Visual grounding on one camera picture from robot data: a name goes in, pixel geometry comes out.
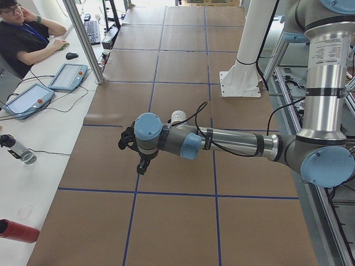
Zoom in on near blue teach pendant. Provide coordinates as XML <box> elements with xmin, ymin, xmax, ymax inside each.
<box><xmin>3</xmin><ymin>83</ymin><xmax>55</xmax><ymax>120</ymax></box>

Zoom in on person in black shirt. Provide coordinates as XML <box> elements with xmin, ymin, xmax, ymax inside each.
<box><xmin>1</xmin><ymin>1</ymin><xmax>69</xmax><ymax>78</ymax></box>

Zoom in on red cylindrical bottle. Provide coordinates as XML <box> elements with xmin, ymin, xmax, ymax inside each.
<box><xmin>1</xmin><ymin>219</ymin><xmax>40</xmax><ymax>243</ymax></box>

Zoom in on black keyboard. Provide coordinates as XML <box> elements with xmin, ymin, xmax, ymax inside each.
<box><xmin>83</xmin><ymin>21</ymin><xmax>101</xmax><ymax>45</ymax></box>

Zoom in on brown paper table cover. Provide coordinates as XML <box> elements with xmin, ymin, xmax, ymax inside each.
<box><xmin>28</xmin><ymin>7</ymin><xmax>317</xmax><ymax>265</ymax></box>

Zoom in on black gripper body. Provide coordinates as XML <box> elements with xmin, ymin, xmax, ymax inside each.
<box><xmin>133</xmin><ymin>144</ymin><xmax>158</xmax><ymax>163</ymax></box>

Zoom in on white pedestal column with base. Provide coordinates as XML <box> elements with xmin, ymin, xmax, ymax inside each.
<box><xmin>220</xmin><ymin>0</ymin><xmax>278</xmax><ymax>98</ymax></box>

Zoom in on black computer mouse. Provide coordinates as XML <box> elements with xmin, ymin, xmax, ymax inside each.
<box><xmin>65</xmin><ymin>52</ymin><xmax>79</xmax><ymax>60</ymax></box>

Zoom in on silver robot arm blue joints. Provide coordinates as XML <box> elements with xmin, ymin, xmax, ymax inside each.
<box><xmin>133</xmin><ymin>0</ymin><xmax>355</xmax><ymax>188</ymax></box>

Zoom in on aluminium frame post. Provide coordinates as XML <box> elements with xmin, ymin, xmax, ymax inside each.
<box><xmin>63</xmin><ymin>0</ymin><xmax>104</xmax><ymax>84</ymax></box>

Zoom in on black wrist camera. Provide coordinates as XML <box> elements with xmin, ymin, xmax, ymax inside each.
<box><xmin>118</xmin><ymin>126</ymin><xmax>137</xmax><ymax>151</ymax></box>

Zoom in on blue teach pendant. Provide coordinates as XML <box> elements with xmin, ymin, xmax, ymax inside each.
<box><xmin>48</xmin><ymin>63</ymin><xmax>88</xmax><ymax>91</ymax></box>
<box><xmin>3</xmin><ymin>83</ymin><xmax>55</xmax><ymax>120</ymax></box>

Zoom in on clear water bottle black cap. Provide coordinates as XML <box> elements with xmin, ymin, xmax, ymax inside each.
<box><xmin>1</xmin><ymin>134</ymin><xmax>37</xmax><ymax>165</ymax></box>

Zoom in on white smiley face mug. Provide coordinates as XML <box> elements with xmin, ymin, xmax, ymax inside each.
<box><xmin>170</xmin><ymin>110</ymin><xmax>187</xmax><ymax>124</ymax></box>

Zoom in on far blue teach pendant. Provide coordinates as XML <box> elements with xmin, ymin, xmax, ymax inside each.
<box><xmin>48</xmin><ymin>63</ymin><xmax>88</xmax><ymax>91</ymax></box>

